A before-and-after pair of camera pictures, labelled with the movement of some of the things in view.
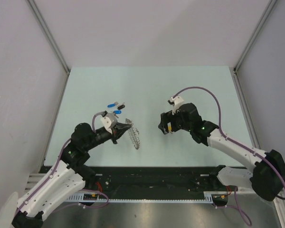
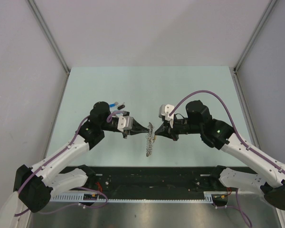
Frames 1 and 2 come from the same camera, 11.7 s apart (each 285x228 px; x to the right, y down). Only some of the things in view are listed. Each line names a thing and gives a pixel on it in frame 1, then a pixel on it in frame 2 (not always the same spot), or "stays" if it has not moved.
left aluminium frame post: (50, 35) stays
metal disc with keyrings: (133, 133) → (150, 139)
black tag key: (121, 107) stays
